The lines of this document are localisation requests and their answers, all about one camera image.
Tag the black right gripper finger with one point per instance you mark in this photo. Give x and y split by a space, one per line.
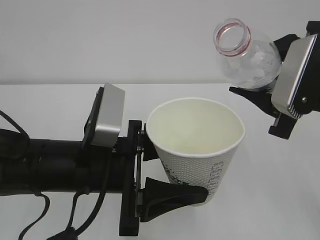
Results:
260 99
282 46

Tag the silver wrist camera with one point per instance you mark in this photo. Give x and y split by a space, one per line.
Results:
104 122
297 89

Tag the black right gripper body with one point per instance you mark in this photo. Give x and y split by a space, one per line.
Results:
282 126

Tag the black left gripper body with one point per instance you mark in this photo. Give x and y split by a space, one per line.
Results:
130 150

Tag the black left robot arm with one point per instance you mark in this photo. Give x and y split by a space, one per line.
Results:
35 166

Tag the white paper cup green logo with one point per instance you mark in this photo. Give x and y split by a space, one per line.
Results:
195 139

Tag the clear water bottle red label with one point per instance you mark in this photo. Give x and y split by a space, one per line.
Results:
247 57

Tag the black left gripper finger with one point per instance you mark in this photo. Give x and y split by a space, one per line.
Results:
149 150
159 198

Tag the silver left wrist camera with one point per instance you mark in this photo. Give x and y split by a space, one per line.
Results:
104 122

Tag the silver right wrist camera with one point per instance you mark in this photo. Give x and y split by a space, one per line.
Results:
297 89

